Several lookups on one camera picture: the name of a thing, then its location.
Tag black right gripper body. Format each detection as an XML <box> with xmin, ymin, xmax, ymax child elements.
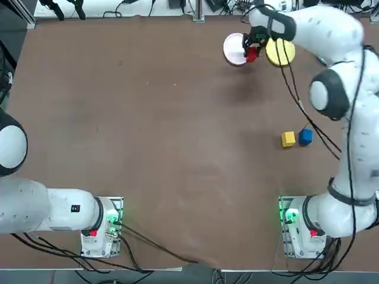
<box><xmin>248</xmin><ymin>25</ymin><xmax>270</xmax><ymax>46</ymax></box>

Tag red cube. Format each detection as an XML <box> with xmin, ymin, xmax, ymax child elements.
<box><xmin>246</xmin><ymin>46</ymin><xmax>259</xmax><ymax>63</ymax></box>

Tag yellow cube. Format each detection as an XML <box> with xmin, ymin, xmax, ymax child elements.
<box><xmin>281</xmin><ymin>131</ymin><xmax>297</xmax><ymax>148</ymax></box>

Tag blue cube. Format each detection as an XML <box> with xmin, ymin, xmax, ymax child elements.
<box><xmin>298</xmin><ymin>127</ymin><xmax>314</xmax><ymax>147</ymax></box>

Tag white plate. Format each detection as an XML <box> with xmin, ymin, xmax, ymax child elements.
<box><xmin>222</xmin><ymin>32</ymin><xmax>252</xmax><ymax>66</ymax></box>

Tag yellow plate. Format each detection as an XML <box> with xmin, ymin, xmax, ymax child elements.
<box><xmin>265</xmin><ymin>38</ymin><xmax>296</xmax><ymax>68</ymax></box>

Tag black stand leg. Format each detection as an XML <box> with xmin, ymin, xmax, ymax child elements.
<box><xmin>66</xmin><ymin>0</ymin><xmax>86</xmax><ymax>21</ymax></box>
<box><xmin>40</xmin><ymin>0</ymin><xmax>65</xmax><ymax>21</ymax></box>

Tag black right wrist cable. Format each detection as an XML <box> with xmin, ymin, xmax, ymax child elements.
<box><xmin>277</xmin><ymin>38</ymin><xmax>342</xmax><ymax>161</ymax></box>

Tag black left base cable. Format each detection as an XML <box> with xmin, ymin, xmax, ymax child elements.
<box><xmin>118</xmin><ymin>223</ymin><xmax>200</xmax><ymax>264</ymax></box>

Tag black right base cable bundle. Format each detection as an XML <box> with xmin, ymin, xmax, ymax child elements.
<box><xmin>272</xmin><ymin>236</ymin><xmax>379</xmax><ymax>275</ymax></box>

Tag black left arm cable bundle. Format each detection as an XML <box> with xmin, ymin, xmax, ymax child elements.
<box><xmin>10</xmin><ymin>232</ymin><xmax>155</xmax><ymax>273</ymax></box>

